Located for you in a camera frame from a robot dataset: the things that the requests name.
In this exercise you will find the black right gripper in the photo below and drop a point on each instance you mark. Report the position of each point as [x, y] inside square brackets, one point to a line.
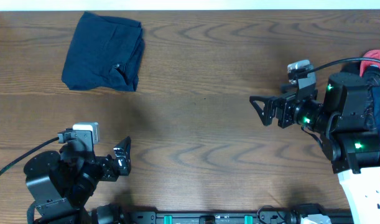
[287, 102]

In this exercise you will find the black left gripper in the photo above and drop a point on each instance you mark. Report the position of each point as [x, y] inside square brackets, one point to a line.
[109, 170]

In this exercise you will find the dark navy blue shorts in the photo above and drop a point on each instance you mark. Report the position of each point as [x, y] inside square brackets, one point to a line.
[105, 51]

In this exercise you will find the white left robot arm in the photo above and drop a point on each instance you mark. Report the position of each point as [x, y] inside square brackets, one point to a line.
[61, 182]

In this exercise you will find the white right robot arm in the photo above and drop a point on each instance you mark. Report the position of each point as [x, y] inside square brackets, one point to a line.
[346, 125]

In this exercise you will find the black patterned garment in pile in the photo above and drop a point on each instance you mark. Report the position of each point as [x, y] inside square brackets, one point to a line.
[370, 74]

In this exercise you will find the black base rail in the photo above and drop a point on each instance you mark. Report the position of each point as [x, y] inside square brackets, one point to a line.
[305, 213]

